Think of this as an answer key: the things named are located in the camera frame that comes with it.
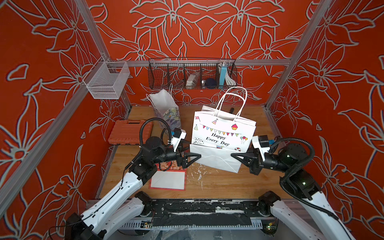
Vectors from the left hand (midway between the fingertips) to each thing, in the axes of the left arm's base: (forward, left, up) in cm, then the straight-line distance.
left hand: (196, 150), depth 63 cm
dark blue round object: (+51, -7, -1) cm, 52 cm away
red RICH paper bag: (-3, +14, -27) cm, 30 cm away
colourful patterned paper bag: (+27, +19, -3) cm, 33 cm away
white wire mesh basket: (+45, +59, +3) cm, 74 cm away
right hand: (-5, -13, +7) cm, 15 cm away
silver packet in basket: (+46, +5, +3) cm, 47 cm away
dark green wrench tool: (+54, -27, -28) cm, 66 cm away
